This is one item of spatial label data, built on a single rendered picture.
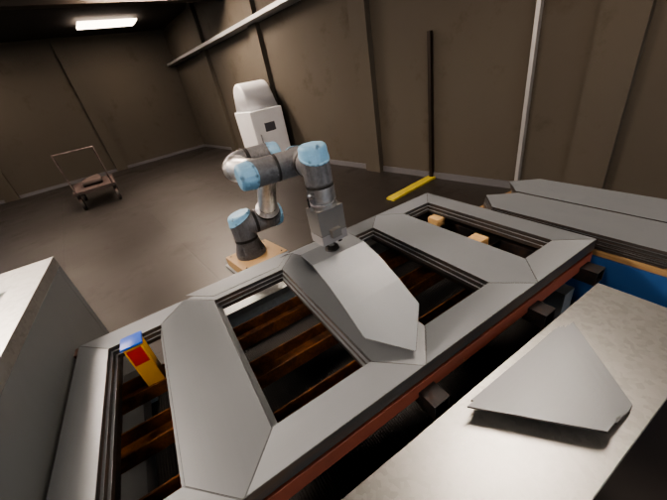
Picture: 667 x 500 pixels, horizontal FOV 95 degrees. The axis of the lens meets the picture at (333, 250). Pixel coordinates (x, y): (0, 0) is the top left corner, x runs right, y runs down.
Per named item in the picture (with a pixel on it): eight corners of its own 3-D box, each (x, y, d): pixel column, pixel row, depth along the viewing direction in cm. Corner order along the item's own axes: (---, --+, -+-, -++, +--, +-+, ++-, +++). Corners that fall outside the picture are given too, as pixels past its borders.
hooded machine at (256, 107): (296, 161, 647) (276, 75, 569) (266, 171, 612) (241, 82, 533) (276, 158, 705) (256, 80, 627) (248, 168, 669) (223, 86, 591)
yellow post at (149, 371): (170, 385, 102) (142, 344, 92) (154, 393, 100) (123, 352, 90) (168, 374, 106) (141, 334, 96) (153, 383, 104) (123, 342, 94)
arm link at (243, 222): (231, 237, 159) (222, 213, 153) (256, 228, 164) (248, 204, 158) (236, 244, 149) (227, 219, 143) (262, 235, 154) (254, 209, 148)
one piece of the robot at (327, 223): (318, 203, 76) (330, 258, 84) (346, 191, 80) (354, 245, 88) (299, 195, 84) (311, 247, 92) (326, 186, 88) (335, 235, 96)
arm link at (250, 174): (210, 156, 117) (232, 157, 75) (238, 149, 121) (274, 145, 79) (221, 186, 121) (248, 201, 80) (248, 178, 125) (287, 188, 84)
